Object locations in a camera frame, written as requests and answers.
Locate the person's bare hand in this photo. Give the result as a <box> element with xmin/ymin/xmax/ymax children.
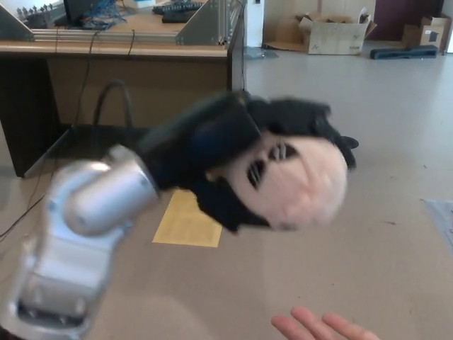
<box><xmin>271</xmin><ymin>306</ymin><xmax>382</xmax><ymax>340</ymax></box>

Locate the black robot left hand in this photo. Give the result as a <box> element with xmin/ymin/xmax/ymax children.
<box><xmin>136</xmin><ymin>90</ymin><xmax>358</xmax><ymax>234</ymax></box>

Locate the round white plush toy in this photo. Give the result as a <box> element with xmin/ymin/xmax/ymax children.
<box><xmin>208</xmin><ymin>136</ymin><xmax>350</xmax><ymax>231</ymax></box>

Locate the wooden desk with dark sides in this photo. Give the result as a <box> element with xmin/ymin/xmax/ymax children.
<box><xmin>0</xmin><ymin>0</ymin><xmax>247</xmax><ymax>178</ymax></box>

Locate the yellow paper sheet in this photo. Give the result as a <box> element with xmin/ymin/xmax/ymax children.
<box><xmin>151</xmin><ymin>189</ymin><xmax>223</xmax><ymax>248</ymax></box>

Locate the flat black device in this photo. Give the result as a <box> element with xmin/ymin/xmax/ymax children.
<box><xmin>161</xmin><ymin>12</ymin><xmax>195</xmax><ymax>24</ymax></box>

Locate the black keyboard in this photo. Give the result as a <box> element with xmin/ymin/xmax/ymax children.
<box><xmin>152</xmin><ymin>2</ymin><xmax>202</xmax><ymax>15</ymax></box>

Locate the grey cloth at edge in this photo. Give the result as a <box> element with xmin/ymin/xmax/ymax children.
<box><xmin>423</xmin><ymin>198</ymin><xmax>453</xmax><ymax>254</ymax></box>

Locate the large open cardboard box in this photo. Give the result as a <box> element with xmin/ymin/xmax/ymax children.
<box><xmin>295</xmin><ymin>13</ymin><xmax>378</xmax><ymax>56</ymax></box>

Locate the black monitor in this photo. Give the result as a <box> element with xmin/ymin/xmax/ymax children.
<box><xmin>55</xmin><ymin>0</ymin><xmax>96</xmax><ymax>26</ymax></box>

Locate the row of grey metal parts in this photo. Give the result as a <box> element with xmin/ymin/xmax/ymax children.
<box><xmin>16</xmin><ymin>3</ymin><xmax>64</xmax><ymax>28</ymax></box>

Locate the maroon door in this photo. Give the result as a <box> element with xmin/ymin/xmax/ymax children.
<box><xmin>371</xmin><ymin>0</ymin><xmax>445</xmax><ymax>42</ymax></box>

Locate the small cardboard box with label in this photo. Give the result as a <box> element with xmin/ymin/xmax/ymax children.
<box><xmin>401</xmin><ymin>13</ymin><xmax>452</xmax><ymax>50</ymax></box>

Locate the thin black hanging cable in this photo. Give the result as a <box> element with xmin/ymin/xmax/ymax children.
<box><xmin>240</xmin><ymin>45</ymin><xmax>247</xmax><ymax>91</ymax></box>

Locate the black robot wrist cable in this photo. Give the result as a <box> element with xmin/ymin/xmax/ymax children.
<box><xmin>92</xmin><ymin>80</ymin><xmax>134</xmax><ymax>128</ymax></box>

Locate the aluminium profile frame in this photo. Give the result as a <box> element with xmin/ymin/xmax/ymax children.
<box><xmin>0</xmin><ymin>0</ymin><xmax>247</xmax><ymax>47</ymax></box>

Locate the long black power cable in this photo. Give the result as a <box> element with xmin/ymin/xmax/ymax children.
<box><xmin>0</xmin><ymin>30</ymin><xmax>100</xmax><ymax>238</ymax></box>

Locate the blue cable bundle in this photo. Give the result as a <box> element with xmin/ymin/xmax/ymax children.
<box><xmin>83</xmin><ymin>0</ymin><xmax>134</xmax><ymax>29</ymax></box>

